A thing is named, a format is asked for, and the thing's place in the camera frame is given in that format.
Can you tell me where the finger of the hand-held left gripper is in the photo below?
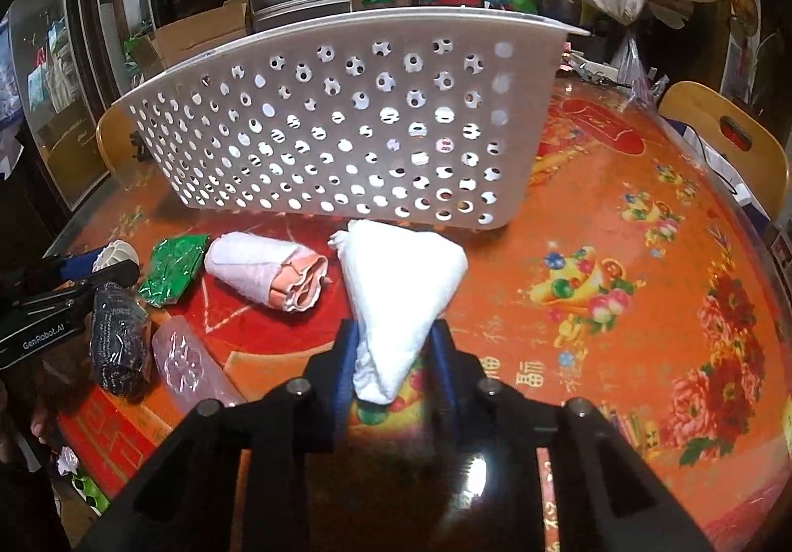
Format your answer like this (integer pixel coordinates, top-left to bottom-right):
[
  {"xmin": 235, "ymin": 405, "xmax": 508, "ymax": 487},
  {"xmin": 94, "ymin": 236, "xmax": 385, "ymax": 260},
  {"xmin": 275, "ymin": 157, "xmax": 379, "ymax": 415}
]
[{"xmin": 37, "ymin": 246, "xmax": 141, "ymax": 296}]

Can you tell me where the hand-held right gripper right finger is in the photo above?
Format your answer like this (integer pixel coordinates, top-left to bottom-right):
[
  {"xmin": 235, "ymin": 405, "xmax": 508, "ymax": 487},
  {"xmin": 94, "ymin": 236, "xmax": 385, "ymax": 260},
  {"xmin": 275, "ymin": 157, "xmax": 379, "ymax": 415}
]
[{"xmin": 429, "ymin": 318, "xmax": 712, "ymax": 552}]

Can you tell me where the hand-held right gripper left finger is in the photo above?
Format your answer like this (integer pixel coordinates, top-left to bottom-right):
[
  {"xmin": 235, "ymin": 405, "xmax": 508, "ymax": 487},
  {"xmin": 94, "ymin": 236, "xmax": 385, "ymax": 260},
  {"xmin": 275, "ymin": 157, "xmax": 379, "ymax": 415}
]
[{"xmin": 79, "ymin": 318, "xmax": 361, "ymax": 552}]

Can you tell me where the black cloth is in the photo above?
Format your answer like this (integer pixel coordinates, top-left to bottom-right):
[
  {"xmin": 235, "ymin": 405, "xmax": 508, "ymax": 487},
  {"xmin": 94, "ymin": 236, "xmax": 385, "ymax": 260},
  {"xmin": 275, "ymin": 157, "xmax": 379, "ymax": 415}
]
[{"xmin": 90, "ymin": 281, "xmax": 152, "ymax": 401}]

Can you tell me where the green foil packet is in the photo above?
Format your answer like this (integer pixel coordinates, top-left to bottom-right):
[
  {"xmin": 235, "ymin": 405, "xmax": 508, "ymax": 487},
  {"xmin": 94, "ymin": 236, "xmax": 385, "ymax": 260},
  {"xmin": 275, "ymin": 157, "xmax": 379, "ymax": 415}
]
[{"xmin": 137, "ymin": 235, "xmax": 211, "ymax": 306}]

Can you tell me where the pink and white towel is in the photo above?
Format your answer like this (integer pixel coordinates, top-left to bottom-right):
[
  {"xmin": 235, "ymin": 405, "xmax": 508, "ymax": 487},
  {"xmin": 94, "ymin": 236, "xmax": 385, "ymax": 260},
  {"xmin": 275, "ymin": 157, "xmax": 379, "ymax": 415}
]
[{"xmin": 204, "ymin": 231, "xmax": 330, "ymax": 314}]

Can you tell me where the clear pink plastic packet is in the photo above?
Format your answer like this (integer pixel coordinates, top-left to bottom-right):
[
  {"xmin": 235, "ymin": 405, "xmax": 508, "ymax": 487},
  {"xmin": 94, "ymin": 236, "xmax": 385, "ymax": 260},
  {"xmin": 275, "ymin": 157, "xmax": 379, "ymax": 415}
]
[{"xmin": 151, "ymin": 315, "xmax": 247, "ymax": 413}]

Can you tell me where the white perforated plastic basket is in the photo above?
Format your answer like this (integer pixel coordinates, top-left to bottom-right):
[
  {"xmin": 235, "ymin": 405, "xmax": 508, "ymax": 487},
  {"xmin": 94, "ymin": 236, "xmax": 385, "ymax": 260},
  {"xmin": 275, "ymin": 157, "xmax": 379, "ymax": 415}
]
[{"xmin": 110, "ymin": 6, "xmax": 592, "ymax": 232}]

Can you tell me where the wooden chair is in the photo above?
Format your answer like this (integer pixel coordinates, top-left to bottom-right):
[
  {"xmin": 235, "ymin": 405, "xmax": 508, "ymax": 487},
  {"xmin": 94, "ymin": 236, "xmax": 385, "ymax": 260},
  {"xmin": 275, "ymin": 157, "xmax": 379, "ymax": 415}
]
[
  {"xmin": 657, "ymin": 81, "xmax": 790, "ymax": 222},
  {"xmin": 97, "ymin": 105, "xmax": 142, "ymax": 177}
]

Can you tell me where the floral orange tablecloth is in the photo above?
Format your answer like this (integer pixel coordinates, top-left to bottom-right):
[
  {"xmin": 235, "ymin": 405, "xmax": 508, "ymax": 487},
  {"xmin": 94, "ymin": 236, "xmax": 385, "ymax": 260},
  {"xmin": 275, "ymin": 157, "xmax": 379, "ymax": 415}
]
[{"xmin": 43, "ymin": 78, "xmax": 792, "ymax": 552}]

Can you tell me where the cardboard box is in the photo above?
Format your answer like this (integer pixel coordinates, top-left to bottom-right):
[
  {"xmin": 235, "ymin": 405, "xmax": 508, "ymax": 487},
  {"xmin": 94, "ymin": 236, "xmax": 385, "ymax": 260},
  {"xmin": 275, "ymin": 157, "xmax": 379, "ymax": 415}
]
[{"xmin": 144, "ymin": 0, "xmax": 251, "ymax": 71}]

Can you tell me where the clear plastic bag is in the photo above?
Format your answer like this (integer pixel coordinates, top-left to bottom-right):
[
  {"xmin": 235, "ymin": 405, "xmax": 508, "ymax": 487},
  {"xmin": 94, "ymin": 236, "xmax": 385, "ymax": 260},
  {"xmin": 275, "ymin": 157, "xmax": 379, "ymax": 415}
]
[{"xmin": 609, "ymin": 29, "xmax": 669, "ymax": 107}]

